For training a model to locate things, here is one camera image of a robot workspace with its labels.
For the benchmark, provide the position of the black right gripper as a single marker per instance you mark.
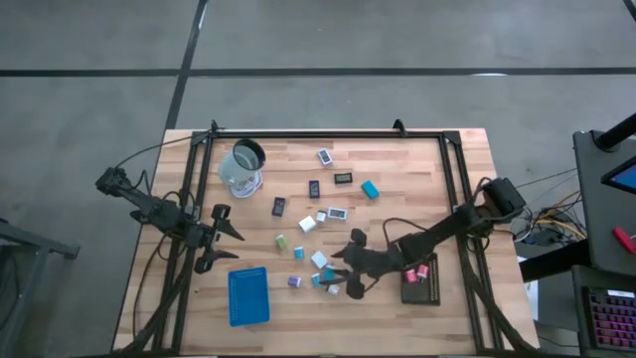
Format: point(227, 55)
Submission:
point(372, 263)

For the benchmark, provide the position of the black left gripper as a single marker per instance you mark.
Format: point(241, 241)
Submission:
point(206, 238)

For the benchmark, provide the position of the purple white USB charger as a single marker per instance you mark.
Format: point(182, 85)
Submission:
point(294, 281)

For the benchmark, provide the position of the small white pronged charger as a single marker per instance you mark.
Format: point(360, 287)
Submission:
point(321, 216)

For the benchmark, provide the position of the green white USB charger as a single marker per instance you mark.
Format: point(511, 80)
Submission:
point(281, 241)

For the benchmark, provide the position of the large white labelled charger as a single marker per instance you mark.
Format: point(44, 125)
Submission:
point(307, 224)

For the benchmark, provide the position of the red white USB charger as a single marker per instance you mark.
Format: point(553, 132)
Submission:
point(422, 271)
point(410, 276)

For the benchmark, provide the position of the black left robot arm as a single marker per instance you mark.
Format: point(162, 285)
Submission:
point(154, 211)

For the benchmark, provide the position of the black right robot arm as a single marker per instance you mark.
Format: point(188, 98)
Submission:
point(447, 226)

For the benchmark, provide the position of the white digital thermometer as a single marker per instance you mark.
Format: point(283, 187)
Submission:
point(325, 156)
point(337, 213)

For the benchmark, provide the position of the blue plastic basket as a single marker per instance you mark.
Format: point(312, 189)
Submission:
point(248, 298)

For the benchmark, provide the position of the dark blue digital thermometer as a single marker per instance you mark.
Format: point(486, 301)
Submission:
point(314, 189)
point(278, 206)

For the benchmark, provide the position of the teal rectangular case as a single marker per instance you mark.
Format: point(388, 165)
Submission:
point(370, 189)

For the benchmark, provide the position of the black plastic basket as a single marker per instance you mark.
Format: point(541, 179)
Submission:
point(422, 296)

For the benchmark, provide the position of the black digital thermometer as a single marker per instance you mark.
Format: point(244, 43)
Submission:
point(343, 177)

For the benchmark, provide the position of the white paper sheet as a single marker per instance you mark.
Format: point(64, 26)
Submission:
point(532, 296)

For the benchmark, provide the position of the grey metal stand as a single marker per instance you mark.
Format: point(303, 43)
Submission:
point(35, 242)

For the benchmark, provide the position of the grey equipment cart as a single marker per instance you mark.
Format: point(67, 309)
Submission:
point(596, 224)

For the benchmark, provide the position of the keyboard with lit keys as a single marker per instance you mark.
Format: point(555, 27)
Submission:
point(611, 318)

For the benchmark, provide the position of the monitor with blue screen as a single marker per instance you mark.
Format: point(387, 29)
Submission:
point(626, 179)

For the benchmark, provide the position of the black pole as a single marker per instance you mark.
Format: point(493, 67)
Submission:
point(616, 133)

